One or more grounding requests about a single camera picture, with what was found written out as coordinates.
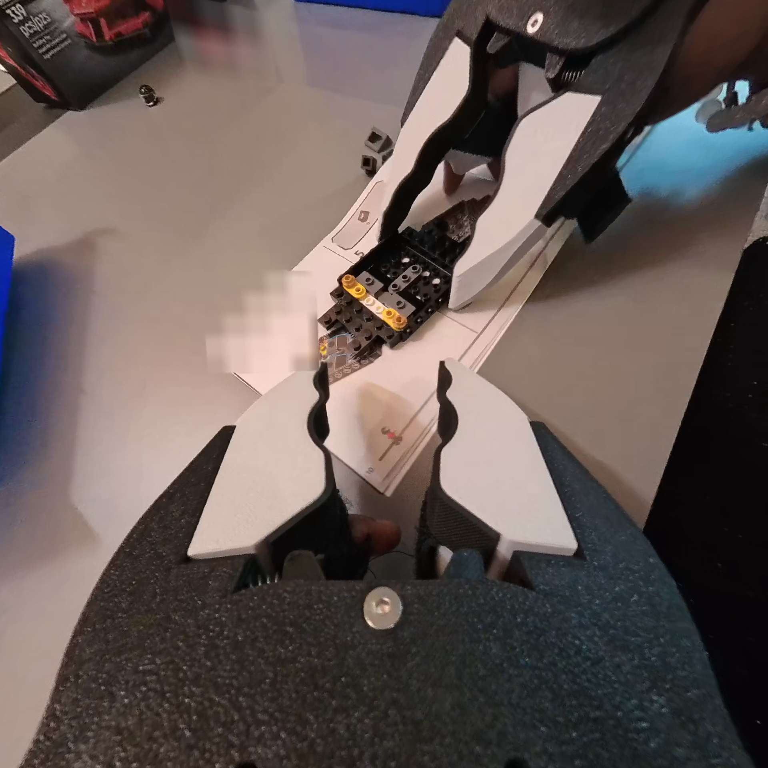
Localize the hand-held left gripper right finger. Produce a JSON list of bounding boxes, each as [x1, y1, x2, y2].
[[433, 359, 580, 582]]

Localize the person's left hand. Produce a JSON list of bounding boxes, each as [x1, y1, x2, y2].
[[348, 515, 402, 550]]

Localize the black lego model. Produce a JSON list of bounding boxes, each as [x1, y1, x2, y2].
[[317, 225, 458, 355]]

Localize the white instruction booklet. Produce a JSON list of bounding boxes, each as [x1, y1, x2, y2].
[[231, 150, 580, 499]]

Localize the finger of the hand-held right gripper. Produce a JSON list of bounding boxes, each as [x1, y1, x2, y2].
[[380, 35, 490, 241], [449, 90, 602, 311]]

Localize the person's black clothing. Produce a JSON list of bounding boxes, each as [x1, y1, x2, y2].
[[643, 237, 768, 768]]

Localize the lego set box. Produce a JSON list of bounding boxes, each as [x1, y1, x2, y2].
[[0, 0, 176, 110]]

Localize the person's right hand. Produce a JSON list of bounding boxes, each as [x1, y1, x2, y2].
[[657, 0, 751, 124]]

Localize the blue plastic bin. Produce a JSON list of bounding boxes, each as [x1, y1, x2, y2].
[[294, 0, 448, 19], [0, 225, 18, 433]]

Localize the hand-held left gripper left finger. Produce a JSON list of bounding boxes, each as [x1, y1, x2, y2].
[[186, 366, 337, 562]]

